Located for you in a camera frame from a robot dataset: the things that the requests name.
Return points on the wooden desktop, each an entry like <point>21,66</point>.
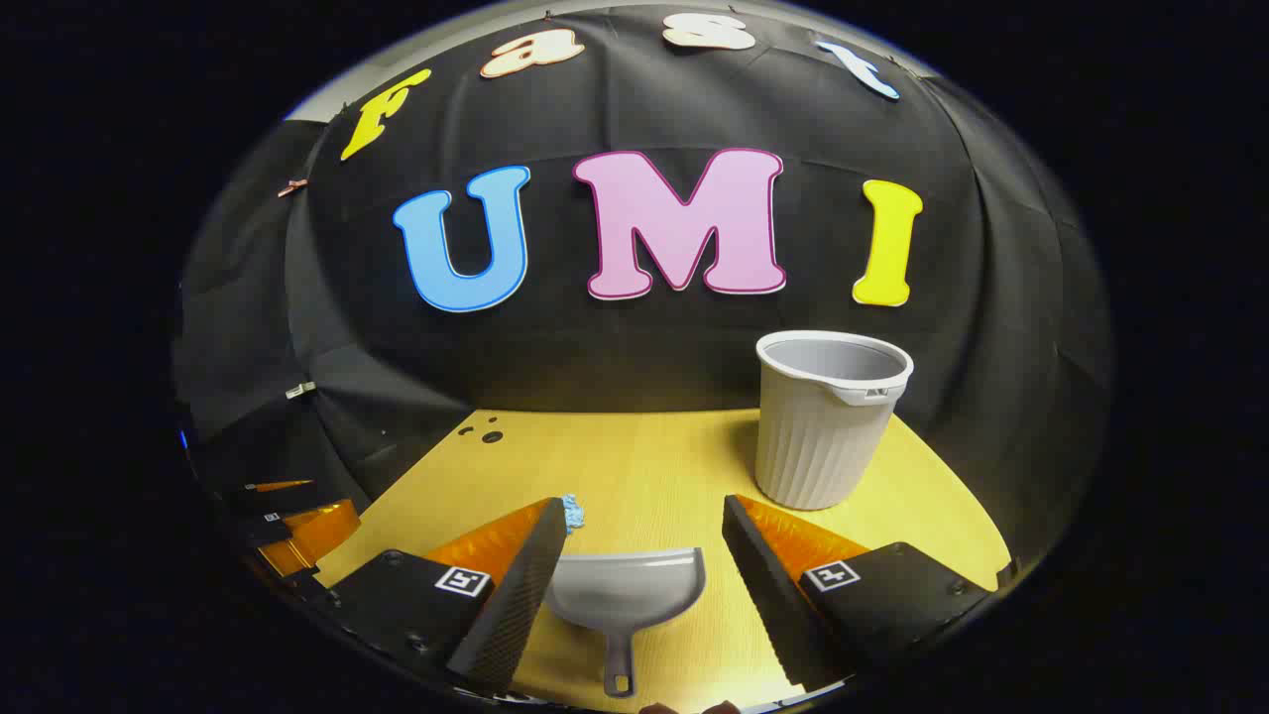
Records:
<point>644,466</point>

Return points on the small brown clip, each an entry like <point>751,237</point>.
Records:
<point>291,187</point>

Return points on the small metal clip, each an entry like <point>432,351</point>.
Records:
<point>300,390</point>

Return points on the white ribbed garbage bin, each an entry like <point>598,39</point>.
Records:
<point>823,446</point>

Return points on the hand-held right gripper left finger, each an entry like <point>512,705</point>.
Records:
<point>520,605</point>

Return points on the black backdrop cloth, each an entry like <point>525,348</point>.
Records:
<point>595,357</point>

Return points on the grey dustpan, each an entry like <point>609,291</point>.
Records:
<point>625,585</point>

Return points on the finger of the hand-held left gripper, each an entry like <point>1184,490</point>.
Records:
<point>283,493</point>
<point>317,535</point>

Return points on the blue paper trash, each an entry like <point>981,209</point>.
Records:
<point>572,516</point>

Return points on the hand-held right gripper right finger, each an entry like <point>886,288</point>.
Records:
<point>768,605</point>

